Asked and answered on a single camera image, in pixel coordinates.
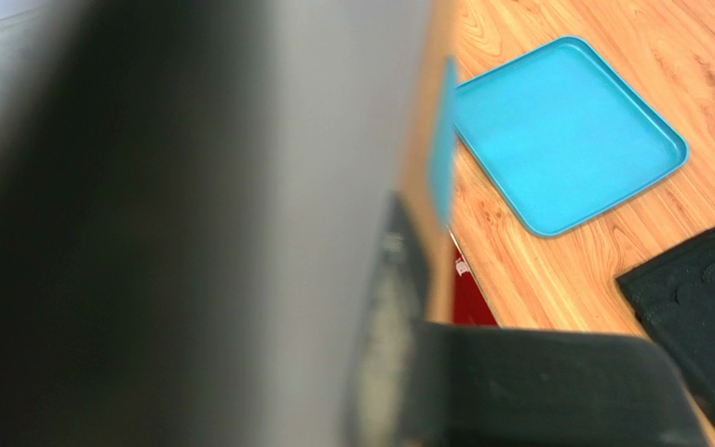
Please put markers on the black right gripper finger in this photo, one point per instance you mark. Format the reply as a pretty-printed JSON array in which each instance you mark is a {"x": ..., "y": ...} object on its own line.
[{"x": 518, "y": 384}]

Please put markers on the blue tin lid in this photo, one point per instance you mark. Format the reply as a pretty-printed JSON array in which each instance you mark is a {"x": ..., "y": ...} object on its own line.
[{"x": 562, "y": 136}]

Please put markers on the metal serving tongs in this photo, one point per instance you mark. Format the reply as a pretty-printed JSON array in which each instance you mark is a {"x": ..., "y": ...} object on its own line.
[{"x": 225, "y": 223}]

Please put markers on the red chocolate tray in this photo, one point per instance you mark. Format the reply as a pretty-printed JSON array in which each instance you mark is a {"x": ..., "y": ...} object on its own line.
[{"x": 469, "y": 307}]

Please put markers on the black cloth placemat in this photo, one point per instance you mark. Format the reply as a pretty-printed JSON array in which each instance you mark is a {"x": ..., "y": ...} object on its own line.
[{"x": 673, "y": 298}]

